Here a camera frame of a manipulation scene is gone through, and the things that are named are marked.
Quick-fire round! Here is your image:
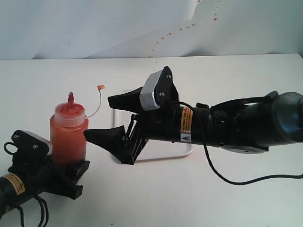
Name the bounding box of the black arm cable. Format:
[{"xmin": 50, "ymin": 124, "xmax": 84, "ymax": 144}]
[
  {"xmin": 165, "ymin": 100, "xmax": 303, "ymax": 185},
  {"xmin": 3, "ymin": 141, "xmax": 50, "ymax": 227}
]

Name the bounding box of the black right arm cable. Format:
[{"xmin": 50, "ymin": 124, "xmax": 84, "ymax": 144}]
[{"xmin": 165, "ymin": 100, "xmax": 303, "ymax": 185}]

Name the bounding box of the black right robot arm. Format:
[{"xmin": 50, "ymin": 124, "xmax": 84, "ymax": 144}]
[{"xmin": 84, "ymin": 87, "xmax": 303, "ymax": 165}]

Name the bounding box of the red sauce squeeze bottle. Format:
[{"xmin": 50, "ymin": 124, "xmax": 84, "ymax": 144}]
[{"xmin": 49, "ymin": 85, "xmax": 106, "ymax": 166}]

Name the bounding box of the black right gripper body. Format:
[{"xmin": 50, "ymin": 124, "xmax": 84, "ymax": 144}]
[{"xmin": 122, "ymin": 105, "xmax": 194, "ymax": 165}]

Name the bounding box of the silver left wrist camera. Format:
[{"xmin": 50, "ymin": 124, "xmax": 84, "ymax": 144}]
[{"xmin": 11, "ymin": 130, "xmax": 53, "ymax": 162}]

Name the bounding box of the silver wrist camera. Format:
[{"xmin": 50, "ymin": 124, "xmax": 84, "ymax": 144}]
[
  {"xmin": 11, "ymin": 130, "xmax": 53, "ymax": 162},
  {"xmin": 139, "ymin": 66, "xmax": 179, "ymax": 111}
]

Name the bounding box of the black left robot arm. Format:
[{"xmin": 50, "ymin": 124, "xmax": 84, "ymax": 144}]
[{"xmin": 0, "ymin": 157, "xmax": 90, "ymax": 216}]

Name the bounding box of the white rectangular plastic tray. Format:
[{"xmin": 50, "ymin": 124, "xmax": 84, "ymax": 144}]
[{"xmin": 112, "ymin": 88, "xmax": 192, "ymax": 163}]

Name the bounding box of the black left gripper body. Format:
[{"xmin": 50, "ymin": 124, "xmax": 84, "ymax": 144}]
[{"xmin": 14, "ymin": 156, "xmax": 84, "ymax": 201}]

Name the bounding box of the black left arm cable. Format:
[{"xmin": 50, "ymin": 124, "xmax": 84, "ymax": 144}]
[{"xmin": 3, "ymin": 141, "xmax": 50, "ymax": 227}]

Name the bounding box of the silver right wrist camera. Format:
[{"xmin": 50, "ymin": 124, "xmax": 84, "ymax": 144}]
[{"xmin": 139, "ymin": 66, "xmax": 179, "ymax": 111}]

